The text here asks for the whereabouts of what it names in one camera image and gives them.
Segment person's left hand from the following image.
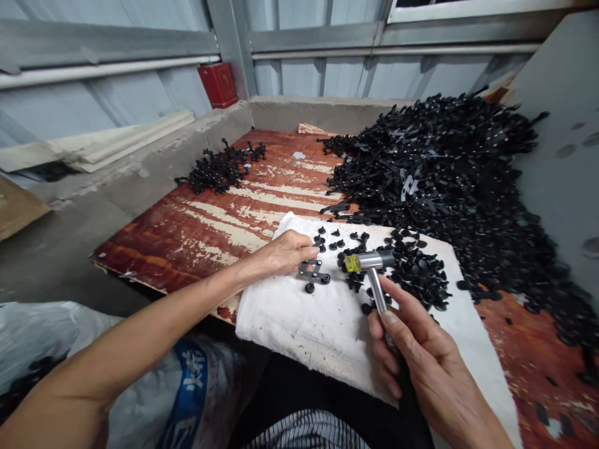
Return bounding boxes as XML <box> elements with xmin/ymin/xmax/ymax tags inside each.
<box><xmin>251</xmin><ymin>229</ymin><xmax>322</xmax><ymax>278</ymax></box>

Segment person's right hand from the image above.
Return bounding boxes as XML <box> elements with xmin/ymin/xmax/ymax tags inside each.
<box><xmin>367</xmin><ymin>276</ymin><xmax>476</xmax><ymax>415</ymax></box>

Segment black plastic sprue frame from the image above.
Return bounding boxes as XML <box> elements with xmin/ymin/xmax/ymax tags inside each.
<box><xmin>295</xmin><ymin>244</ymin><xmax>333</xmax><ymax>296</ymax></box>

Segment small metal hammer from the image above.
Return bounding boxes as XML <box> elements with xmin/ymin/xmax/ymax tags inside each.
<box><xmin>338</xmin><ymin>249</ymin><xmax>397</xmax><ymax>349</ymax></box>

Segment scatter of black round caps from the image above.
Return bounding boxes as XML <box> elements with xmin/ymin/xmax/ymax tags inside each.
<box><xmin>316</xmin><ymin>224</ymin><xmax>454</xmax><ymax>315</ymax></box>

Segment white cloth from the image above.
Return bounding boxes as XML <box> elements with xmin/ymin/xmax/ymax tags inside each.
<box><xmin>233</xmin><ymin>210</ymin><xmax>524</xmax><ymax>449</ymax></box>

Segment worn red wooden board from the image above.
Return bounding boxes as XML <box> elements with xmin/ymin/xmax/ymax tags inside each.
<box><xmin>91</xmin><ymin>128</ymin><xmax>599</xmax><ymax>449</ymax></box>

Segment small heap of black sprues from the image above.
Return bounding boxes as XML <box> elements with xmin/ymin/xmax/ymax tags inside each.
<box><xmin>174</xmin><ymin>138</ymin><xmax>268</xmax><ymax>196</ymax></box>

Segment person's body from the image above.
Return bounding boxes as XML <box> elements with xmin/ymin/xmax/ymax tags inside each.
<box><xmin>243</xmin><ymin>408</ymin><xmax>371</xmax><ymax>449</ymax></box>

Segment white sack with blue print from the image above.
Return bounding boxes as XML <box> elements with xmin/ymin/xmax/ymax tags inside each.
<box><xmin>0</xmin><ymin>301</ymin><xmax>246</xmax><ymax>449</ymax></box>

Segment red tin box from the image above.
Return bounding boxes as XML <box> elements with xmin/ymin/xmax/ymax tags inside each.
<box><xmin>198</xmin><ymin>62</ymin><xmax>240</xmax><ymax>110</ymax></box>

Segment large pile of black sprues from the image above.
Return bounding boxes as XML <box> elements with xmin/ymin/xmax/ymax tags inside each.
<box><xmin>317</xmin><ymin>91</ymin><xmax>599</xmax><ymax>389</ymax></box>

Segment white foam moulding strips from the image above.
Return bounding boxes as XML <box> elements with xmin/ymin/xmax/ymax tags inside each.
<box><xmin>0</xmin><ymin>109</ymin><xmax>196</xmax><ymax>175</ymax></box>

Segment white pipe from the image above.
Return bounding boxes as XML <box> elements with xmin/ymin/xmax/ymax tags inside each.
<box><xmin>0</xmin><ymin>43</ymin><xmax>545</xmax><ymax>90</ymax></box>

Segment brown cardboard sheet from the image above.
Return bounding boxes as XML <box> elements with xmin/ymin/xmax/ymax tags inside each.
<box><xmin>0</xmin><ymin>175</ymin><xmax>53</xmax><ymax>242</ymax></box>

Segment grey panel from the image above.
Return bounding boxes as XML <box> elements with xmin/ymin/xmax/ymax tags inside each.
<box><xmin>507</xmin><ymin>10</ymin><xmax>599</xmax><ymax>293</ymax></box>

